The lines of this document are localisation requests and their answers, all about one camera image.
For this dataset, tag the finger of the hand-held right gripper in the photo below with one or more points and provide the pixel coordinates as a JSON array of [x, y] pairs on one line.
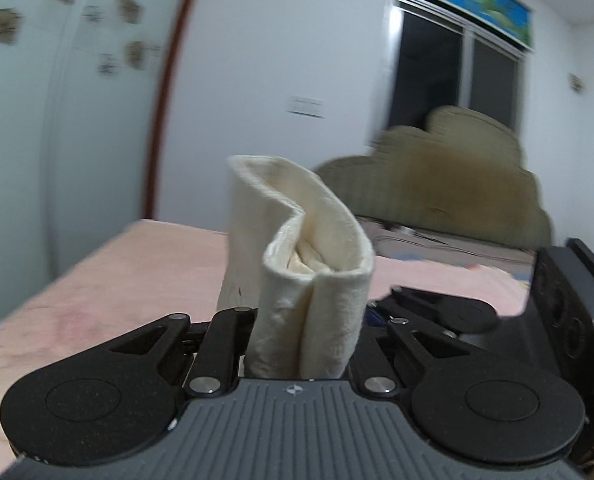
[[412, 300]]

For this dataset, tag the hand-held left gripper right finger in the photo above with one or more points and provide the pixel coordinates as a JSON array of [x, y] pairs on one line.
[[409, 347]]

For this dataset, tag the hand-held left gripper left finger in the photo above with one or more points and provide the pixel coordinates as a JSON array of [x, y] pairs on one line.
[[227, 332]]

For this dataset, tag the white pants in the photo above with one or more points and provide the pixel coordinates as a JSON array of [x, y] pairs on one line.
[[297, 320]]

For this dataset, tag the grey striped pillow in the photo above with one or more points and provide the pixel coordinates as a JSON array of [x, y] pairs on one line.
[[452, 252]]

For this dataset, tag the pink bed blanket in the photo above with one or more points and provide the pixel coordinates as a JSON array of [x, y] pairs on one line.
[[127, 270]]

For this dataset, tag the olive upholstered headboard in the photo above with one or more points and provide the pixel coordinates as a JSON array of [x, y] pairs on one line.
[[452, 185]]

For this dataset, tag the window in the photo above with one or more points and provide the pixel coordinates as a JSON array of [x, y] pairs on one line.
[[427, 70]]

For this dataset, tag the frosted glass door wardrobe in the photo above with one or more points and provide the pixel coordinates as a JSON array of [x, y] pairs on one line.
[[27, 160]]

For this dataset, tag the group of flower stickers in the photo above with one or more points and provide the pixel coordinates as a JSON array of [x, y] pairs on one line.
[[127, 7]]

